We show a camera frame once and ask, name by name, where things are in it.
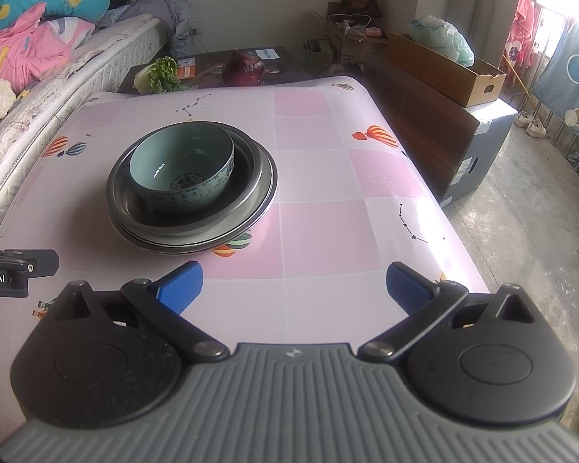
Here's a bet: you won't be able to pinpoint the green plastic bag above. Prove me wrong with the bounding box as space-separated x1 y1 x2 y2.
406 15 475 68

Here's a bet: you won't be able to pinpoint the cardboard box of clutter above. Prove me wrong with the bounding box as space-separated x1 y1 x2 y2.
327 14 389 66

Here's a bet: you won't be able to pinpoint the brown paper bag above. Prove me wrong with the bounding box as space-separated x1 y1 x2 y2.
342 0 382 17

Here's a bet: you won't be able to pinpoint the yellow broomstick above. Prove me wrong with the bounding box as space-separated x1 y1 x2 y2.
502 53 532 92

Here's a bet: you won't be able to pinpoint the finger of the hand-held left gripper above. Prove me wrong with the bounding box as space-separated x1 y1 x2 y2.
0 248 59 278

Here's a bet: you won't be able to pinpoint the napa cabbage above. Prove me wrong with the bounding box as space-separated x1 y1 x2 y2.
134 56 194 96

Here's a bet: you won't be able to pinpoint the teal ceramic bowl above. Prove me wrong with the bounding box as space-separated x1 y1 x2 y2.
128 123 235 214

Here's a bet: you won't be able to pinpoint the deep steel bowl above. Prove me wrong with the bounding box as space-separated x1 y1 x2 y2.
106 122 272 238

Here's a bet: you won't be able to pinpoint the green paper bag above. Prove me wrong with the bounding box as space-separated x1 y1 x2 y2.
303 39 334 75

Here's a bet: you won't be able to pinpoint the red onion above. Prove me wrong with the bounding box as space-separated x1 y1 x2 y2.
222 49 265 86

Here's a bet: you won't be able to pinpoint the large brown cardboard box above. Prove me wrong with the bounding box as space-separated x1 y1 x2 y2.
364 51 518 208

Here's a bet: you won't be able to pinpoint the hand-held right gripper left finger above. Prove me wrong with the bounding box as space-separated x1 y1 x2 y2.
53 260 230 360

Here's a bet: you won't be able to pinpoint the dark printed appliance box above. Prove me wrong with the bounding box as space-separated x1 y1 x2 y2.
118 47 314 95

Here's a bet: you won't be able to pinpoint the pink and blue quilt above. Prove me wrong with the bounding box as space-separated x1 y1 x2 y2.
0 0 111 95

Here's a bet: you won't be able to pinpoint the pink printed tablecloth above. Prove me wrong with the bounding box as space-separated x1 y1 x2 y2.
0 76 490 425

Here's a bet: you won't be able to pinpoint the pink hanging clothes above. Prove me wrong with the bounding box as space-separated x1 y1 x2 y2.
504 0 546 73

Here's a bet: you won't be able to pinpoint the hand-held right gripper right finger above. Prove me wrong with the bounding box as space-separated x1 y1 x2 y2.
358 261 536 360

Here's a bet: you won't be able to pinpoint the open cardboard box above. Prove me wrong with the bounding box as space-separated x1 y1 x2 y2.
385 33 506 108

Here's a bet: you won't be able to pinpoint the shallow steel plate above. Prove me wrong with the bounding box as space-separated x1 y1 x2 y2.
110 154 277 255
107 142 279 249

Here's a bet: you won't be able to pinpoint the grey clothes pile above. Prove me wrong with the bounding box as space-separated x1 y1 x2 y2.
94 0 194 56

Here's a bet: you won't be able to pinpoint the blue cloth with circles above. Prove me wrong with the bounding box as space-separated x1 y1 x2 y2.
531 19 579 143

